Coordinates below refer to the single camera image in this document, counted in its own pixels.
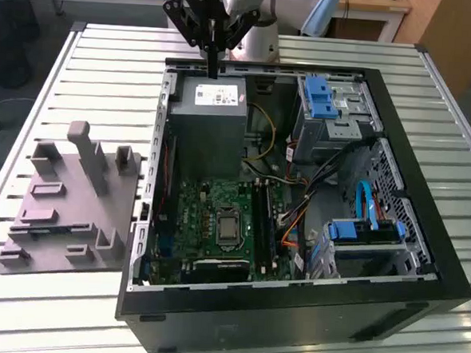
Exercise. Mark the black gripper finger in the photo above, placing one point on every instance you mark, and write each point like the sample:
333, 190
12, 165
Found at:
238, 30
184, 25

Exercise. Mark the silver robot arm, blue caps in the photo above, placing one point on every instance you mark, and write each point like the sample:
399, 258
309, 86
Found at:
260, 38

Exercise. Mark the black RAM slot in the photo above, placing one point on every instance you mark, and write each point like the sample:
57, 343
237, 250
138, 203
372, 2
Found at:
267, 226
261, 226
257, 226

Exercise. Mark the blue drive bay latch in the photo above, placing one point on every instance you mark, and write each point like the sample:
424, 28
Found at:
318, 97

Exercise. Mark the grey power supply unit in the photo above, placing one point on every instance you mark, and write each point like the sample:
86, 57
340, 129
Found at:
205, 142

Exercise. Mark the black case fan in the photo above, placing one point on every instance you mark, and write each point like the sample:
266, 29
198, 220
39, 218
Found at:
174, 168

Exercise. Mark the grey metal drive cage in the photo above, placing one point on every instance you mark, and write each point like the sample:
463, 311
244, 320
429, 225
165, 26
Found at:
342, 131

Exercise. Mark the black bin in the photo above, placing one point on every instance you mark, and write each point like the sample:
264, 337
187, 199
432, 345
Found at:
11, 43

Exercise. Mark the green motherboard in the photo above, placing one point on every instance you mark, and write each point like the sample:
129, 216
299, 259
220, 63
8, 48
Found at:
195, 206

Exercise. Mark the silver CPU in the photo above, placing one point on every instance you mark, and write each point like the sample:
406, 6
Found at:
227, 229

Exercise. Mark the CPU socket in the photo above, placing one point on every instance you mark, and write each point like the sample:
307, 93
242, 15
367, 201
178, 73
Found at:
227, 246

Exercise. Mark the grey parts rack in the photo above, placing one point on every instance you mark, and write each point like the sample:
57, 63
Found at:
77, 215

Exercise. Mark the blue board connector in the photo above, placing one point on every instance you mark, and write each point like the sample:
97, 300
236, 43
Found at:
165, 246

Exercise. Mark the wooden cabinet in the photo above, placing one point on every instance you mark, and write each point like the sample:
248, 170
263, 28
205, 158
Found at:
460, 38

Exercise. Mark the hard disk in blue carrier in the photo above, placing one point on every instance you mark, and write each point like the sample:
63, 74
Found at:
342, 230

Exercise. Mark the black graphics card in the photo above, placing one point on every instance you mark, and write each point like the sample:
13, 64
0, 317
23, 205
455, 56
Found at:
218, 269

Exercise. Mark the grey metal disk bay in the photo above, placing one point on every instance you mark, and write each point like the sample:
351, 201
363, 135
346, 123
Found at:
375, 249

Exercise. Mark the black PC case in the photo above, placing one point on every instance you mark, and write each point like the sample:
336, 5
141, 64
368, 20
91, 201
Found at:
251, 317

